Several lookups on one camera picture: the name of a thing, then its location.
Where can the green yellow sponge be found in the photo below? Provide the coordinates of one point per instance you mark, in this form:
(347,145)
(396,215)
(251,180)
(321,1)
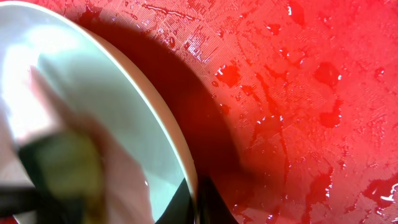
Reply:
(66,169)

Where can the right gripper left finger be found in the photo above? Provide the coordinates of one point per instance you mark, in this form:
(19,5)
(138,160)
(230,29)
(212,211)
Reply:
(180,209)

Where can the white plate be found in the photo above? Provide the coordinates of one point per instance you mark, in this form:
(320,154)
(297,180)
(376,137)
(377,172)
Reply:
(57,76)

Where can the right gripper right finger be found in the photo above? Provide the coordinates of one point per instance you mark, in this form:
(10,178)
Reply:
(211,206)

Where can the red plastic tray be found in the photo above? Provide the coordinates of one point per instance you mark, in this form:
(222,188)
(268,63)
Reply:
(289,105)

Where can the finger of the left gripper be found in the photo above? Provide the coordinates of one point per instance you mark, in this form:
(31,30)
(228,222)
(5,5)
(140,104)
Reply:
(16,200)

